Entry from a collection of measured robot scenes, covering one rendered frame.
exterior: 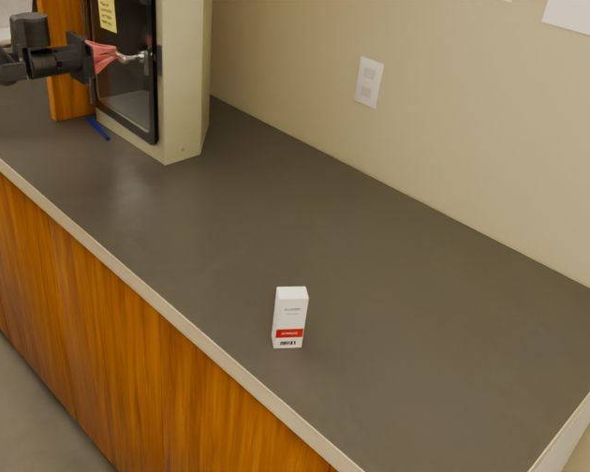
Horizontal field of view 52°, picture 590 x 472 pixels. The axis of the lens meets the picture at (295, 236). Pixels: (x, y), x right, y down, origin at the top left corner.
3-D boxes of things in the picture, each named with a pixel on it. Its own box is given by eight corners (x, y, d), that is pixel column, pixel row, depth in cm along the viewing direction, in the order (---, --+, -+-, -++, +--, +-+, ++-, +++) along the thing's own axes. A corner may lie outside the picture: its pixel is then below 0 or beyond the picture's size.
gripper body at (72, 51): (88, 36, 127) (54, 41, 123) (92, 83, 133) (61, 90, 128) (73, 29, 131) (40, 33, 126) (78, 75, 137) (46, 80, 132)
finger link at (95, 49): (123, 41, 133) (83, 47, 128) (125, 73, 137) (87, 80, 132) (107, 33, 137) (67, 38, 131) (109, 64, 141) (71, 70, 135)
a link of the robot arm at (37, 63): (19, 76, 127) (31, 83, 124) (13, 42, 123) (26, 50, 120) (51, 70, 131) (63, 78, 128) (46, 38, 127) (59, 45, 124)
